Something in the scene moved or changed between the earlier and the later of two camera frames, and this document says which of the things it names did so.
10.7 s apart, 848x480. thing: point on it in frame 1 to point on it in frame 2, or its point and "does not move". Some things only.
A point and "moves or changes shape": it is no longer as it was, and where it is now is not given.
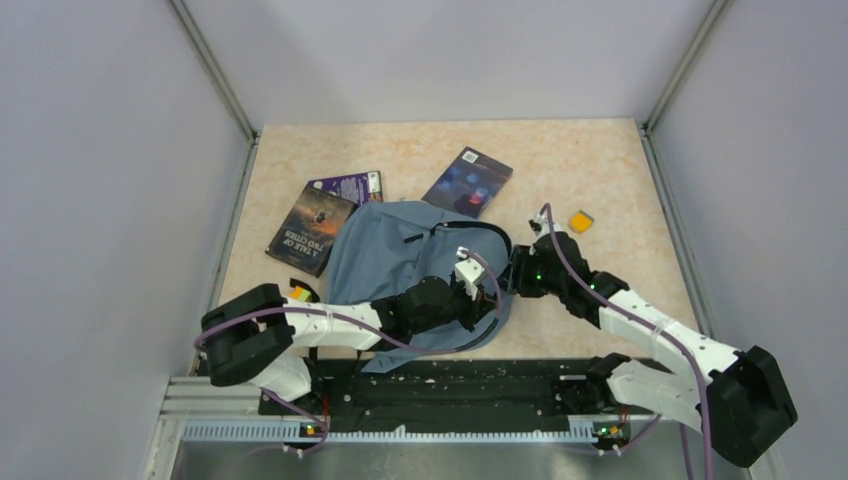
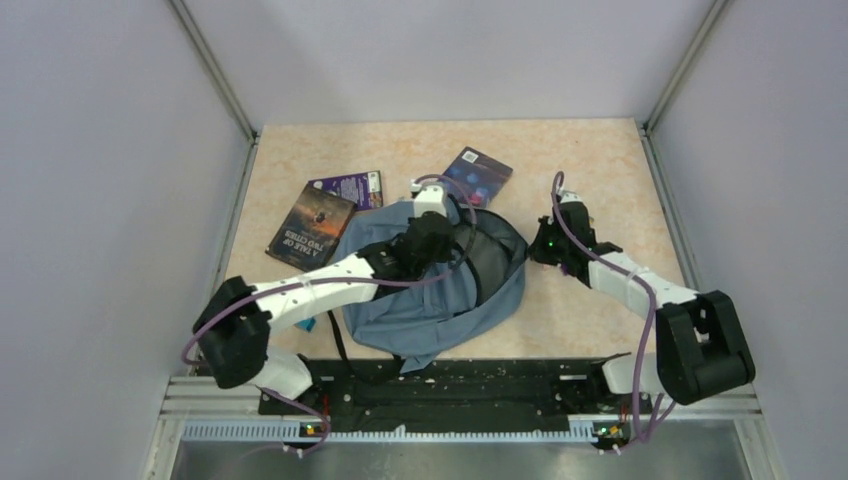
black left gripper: [477, 309] to [445, 252]
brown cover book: [306, 236] does not move
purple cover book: [355, 188] does not move
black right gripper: [523, 256] to [537, 250]
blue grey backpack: [385, 245] moves or changes shape
